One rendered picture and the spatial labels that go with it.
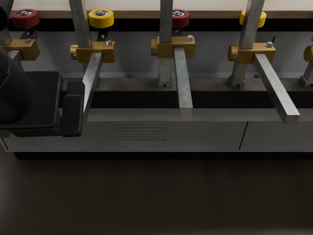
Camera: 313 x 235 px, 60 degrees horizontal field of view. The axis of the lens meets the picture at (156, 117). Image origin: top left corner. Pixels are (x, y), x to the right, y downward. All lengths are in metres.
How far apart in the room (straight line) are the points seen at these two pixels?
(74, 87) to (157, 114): 0.73
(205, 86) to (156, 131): 0.51
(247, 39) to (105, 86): 0.48
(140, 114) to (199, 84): 0.25
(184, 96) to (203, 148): 0.88
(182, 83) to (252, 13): 0.30
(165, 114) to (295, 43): 0.58
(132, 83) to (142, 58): 0.20
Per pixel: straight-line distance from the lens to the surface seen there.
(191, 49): 0.86
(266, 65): 0.86
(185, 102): 0.63
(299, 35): 1.21
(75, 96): 0.32
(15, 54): 0.93
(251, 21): 0.87
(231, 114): 1.08
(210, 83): 0.97
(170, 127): 1.38
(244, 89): 0.98
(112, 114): 1.06
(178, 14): 0.94
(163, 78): 0.92
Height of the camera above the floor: 1.25
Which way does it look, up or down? 42 degrees down
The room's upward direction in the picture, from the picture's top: straight up
